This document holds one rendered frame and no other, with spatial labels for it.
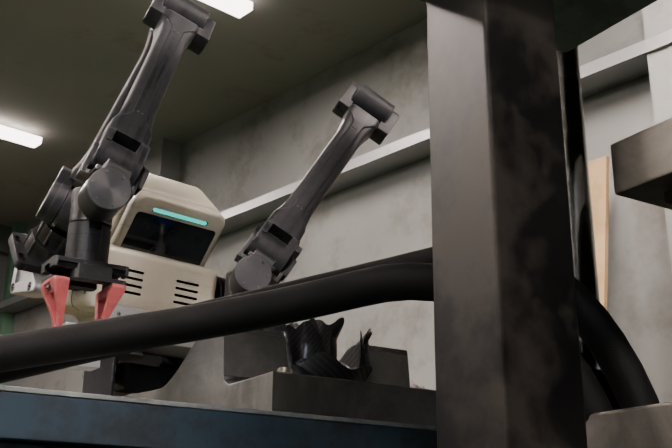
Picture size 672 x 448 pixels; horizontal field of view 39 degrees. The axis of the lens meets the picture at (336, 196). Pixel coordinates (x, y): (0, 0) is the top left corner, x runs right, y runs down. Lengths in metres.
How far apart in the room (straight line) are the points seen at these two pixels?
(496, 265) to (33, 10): 5.34
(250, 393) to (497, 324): 0.54
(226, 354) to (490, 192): 0.61
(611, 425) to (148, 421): 0.35
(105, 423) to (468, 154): 0.37
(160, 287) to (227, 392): 0.79
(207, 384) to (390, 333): 4.00
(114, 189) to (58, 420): 0.54
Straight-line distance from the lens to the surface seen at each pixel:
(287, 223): 1.57
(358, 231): 5.44
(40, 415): 0.77
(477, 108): 0.58
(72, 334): 0.81
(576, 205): 0.87
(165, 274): 1.86
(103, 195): 1.25
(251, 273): 1.45
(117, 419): 0.78
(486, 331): 0.53
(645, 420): 0.70
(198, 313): 0.79
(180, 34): 1.58
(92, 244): 1.31
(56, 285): 1.28
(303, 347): 1.18
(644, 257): 4.24
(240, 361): 1.11
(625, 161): 0.89
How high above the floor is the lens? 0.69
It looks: 21 degrees up
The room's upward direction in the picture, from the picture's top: 1 degrees clockwise
